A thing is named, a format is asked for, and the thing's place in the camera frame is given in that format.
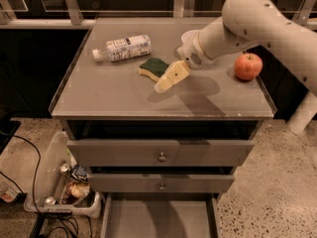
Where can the bottom grey open drawer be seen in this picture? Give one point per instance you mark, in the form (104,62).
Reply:
(160,215)

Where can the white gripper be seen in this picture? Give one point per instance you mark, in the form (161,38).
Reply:
(190,53)

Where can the top grey drawer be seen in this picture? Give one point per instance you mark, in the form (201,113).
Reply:
(160,153)

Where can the green yellow sponge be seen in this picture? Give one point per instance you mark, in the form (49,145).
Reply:
(153,68)

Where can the crumpled snack wrapper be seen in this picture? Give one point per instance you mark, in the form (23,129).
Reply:
(75,191)

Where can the blue patterned snack bag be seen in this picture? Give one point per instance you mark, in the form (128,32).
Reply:
(79,173)

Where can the silver can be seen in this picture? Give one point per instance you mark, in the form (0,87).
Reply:
(65,169)
(51,200)

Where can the metal window railing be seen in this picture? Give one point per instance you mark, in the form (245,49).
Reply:
(82,14)

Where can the white ceramic bowl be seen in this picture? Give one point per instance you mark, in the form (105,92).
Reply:
(187,35)

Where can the middle grey drawer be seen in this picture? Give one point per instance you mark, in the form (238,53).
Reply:
(161,183)

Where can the small bottle on floor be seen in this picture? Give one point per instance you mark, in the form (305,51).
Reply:
(7,193)

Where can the silver can lower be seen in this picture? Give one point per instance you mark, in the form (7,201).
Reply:
(51,200)

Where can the grey drawer cabinet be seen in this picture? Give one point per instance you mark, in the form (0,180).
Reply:
(111,101)

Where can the red apple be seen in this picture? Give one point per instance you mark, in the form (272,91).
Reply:
(248,66)

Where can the clear plastic bin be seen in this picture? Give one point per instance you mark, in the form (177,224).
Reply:
(50,182)

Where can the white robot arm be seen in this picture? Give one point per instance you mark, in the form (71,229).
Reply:
(245,23)

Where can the clear plastic water bottle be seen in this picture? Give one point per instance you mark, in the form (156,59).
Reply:
(124,49)

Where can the silver can upper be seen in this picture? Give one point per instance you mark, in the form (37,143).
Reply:
(65,169)

